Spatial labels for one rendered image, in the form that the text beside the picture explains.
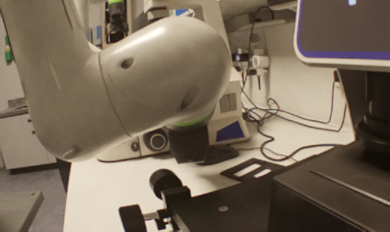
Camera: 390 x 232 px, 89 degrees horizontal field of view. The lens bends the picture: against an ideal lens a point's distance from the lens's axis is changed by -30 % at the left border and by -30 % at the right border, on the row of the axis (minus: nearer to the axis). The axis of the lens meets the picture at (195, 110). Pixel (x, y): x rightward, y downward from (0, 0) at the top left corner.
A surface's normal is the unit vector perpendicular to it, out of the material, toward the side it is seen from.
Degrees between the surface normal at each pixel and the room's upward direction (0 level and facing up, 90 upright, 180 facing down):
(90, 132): 111
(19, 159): 90
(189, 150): 65
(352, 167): 0
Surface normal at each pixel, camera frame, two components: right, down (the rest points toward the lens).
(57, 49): 0.55, -0.08
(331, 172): -0.09, -0.98
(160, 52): -0.08, -0.12
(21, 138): 0.37, 0.14
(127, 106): 0.22, 0.40
